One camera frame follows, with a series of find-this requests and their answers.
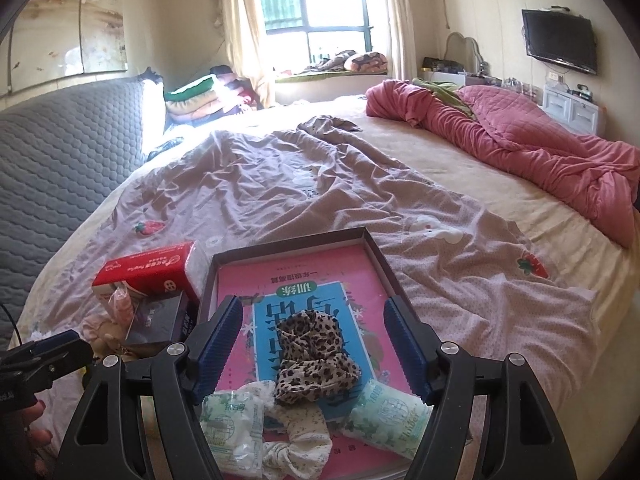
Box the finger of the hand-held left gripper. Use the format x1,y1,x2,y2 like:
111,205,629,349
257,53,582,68
0,330,94,386

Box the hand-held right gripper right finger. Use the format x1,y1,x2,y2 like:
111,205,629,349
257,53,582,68
384,295,568,480

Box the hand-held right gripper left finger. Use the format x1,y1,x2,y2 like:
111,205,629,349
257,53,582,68
57,295,245,480

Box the green floral tissue pack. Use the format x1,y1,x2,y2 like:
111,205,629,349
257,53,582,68
346,379,434,462
200,385,267,479

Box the leopard print scrunchie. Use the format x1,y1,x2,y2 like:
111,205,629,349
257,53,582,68
274,309,362,407

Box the cream floral scrunchie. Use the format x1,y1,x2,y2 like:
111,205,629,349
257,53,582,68
240,380,334,480

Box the grey shallow cardboard box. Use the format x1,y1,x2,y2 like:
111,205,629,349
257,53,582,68
196,226,438,480

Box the person's left hand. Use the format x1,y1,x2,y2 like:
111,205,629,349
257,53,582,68
19,400,52,457

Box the pink book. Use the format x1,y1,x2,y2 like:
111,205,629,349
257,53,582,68
212,245,426,480

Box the small black box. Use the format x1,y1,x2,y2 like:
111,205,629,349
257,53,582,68
125,291,202,359

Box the pink item in clear wrapper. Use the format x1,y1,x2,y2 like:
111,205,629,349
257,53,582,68
106,282,139,329

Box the red white tissue box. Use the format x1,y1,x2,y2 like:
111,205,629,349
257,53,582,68
91,241,211,307

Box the lilac strawberry duvet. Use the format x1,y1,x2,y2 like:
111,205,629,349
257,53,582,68
10,115,601,461

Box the bed with beige sheet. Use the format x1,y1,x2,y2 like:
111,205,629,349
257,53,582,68
10,92,640,461

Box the grey quilted headboard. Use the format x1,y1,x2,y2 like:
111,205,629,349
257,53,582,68
0,80,169,332

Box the pink quilt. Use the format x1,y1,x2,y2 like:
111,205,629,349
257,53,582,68
365,79,640,249

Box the stack of folded clothes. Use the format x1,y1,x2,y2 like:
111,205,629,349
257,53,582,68
165,65,262,124

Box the green cloth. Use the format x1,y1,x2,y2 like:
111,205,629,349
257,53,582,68
412,77,477,117

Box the dark gold-trim box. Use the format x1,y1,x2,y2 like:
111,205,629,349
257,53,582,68
421,57,467,75

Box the floral pillow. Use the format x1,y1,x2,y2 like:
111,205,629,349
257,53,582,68
345,51,390,74

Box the white drawer unit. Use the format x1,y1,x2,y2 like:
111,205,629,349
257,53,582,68
542,85,609,134

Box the clothes on windowsill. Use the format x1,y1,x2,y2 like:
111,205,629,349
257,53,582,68
305,50,358,74

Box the vanity mirror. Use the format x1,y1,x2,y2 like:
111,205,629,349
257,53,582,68
444,31,484,69

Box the cream curtain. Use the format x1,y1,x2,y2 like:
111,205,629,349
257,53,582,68
217,0,277,109
377,0,427,84

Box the window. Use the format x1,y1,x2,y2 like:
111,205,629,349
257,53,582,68
252,0,377,64

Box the black cable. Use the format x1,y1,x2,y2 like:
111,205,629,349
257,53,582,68
0,302,22,347

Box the blossom wall painting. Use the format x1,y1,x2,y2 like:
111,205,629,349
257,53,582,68
0,0,132,99

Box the black wall television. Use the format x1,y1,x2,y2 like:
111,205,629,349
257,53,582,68
521,8,599,76

